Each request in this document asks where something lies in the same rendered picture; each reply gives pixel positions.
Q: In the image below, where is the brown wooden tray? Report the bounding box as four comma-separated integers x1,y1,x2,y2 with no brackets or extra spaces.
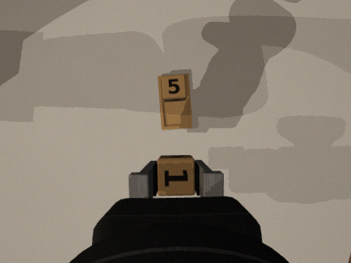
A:
158,74,192,130

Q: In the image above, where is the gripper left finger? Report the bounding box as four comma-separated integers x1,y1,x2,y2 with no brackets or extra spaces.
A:
129,161,158,198

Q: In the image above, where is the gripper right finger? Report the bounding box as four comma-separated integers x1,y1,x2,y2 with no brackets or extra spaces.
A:
195,160,224,197

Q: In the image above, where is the tan wooden number cube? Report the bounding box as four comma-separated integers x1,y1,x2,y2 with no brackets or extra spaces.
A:
161,74,186,102
157,155,195,196

